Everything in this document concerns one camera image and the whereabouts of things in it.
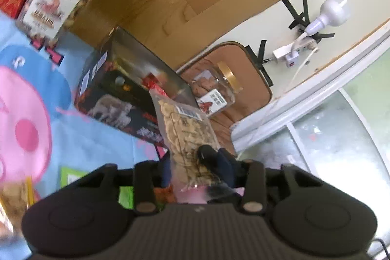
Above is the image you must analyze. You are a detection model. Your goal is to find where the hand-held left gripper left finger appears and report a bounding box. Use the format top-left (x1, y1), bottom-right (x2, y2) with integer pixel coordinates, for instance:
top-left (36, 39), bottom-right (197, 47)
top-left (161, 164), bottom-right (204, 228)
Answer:
top-left (88, 153), bottom-right (173, 215)

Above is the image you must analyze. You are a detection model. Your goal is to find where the white light bulb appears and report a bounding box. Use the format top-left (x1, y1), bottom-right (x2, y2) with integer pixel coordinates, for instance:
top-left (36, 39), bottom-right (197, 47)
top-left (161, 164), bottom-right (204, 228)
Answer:
top-left (305, 0), bottom-right (351, 37)

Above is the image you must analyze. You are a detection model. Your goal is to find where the orange snack packet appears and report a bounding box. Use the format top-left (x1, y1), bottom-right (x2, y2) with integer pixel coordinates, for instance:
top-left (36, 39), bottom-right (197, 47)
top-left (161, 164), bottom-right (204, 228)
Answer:
top-left (154, 187), bottom-right (176, 207)

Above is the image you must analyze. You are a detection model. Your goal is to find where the white power strip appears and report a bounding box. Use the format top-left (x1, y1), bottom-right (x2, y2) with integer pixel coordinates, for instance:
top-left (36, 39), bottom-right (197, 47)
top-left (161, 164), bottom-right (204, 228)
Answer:
top-left (273, 34), bottom-right (323, 62)

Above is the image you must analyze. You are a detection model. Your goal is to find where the printed cartoon blanket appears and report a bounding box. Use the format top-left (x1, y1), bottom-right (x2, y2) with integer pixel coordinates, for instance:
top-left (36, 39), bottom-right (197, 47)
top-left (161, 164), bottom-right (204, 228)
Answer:
top-left (0, 12), bottom-right (172, 260)

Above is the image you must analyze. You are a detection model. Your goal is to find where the red snack packet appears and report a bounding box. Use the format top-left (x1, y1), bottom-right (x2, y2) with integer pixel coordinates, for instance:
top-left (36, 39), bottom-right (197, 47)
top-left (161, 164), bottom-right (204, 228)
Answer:
top-left (142, 73), bottom-right (167, 96)

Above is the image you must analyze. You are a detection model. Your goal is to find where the pecan jar gold lid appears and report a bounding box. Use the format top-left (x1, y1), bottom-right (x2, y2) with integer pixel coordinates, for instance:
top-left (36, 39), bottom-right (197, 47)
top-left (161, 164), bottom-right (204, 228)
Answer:
top-left (191, 61), bottom-right (244, 118)

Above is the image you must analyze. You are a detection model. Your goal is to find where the white plug adapter red switch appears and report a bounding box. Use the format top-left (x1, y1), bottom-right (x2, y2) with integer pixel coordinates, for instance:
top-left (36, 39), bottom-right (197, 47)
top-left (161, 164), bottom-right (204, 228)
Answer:
top-left (285, 54), bottom-right (300, 68)

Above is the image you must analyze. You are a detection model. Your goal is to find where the green snack packet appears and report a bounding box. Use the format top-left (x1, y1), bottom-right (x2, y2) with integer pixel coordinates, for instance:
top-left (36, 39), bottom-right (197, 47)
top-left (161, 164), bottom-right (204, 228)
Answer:
top-left (59, 166), bottom-right (135, 210)

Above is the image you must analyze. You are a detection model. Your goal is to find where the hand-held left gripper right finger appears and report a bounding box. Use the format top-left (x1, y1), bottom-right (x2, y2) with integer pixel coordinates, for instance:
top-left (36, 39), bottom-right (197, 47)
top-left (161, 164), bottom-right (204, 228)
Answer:
top-left (196, 144), bottom-right (308, 215)

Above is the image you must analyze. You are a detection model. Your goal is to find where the yellow nut packet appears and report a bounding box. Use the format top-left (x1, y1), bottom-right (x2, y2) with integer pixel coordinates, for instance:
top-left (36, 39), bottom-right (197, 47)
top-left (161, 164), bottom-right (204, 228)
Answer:
top-left (0, 176), bottom-right (36, 237)

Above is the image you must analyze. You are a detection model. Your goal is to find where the clear nut packet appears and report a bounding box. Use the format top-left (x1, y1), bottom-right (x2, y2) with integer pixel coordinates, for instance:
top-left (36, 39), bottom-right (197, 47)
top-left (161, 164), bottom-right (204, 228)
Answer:
top-left (149, 89), bottom-right (236, 203)

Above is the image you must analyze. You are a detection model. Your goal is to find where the white window frame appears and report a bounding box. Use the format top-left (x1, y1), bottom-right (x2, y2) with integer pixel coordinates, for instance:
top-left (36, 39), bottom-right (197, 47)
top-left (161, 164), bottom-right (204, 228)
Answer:
top-left (230, 18), bottom-right (390, 248)

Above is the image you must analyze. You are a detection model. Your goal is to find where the black tin box sheep print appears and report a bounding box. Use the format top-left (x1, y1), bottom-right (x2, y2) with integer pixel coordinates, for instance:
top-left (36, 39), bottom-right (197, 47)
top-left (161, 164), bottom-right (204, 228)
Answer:
top-left (74, 26), bottom-right (202, 148)

